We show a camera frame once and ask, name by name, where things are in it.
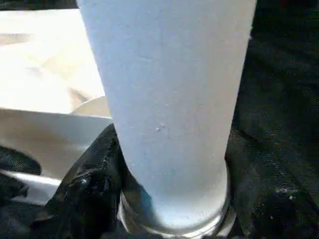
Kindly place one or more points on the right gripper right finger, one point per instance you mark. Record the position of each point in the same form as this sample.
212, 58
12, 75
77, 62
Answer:
269, 194

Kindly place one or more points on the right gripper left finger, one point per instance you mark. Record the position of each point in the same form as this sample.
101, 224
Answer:
84, 199

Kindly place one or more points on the white plastic table top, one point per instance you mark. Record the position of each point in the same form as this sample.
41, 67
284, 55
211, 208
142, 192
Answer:
45, 84

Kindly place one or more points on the white plastic table leg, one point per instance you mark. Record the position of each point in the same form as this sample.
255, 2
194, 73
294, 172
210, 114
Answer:
169, 99

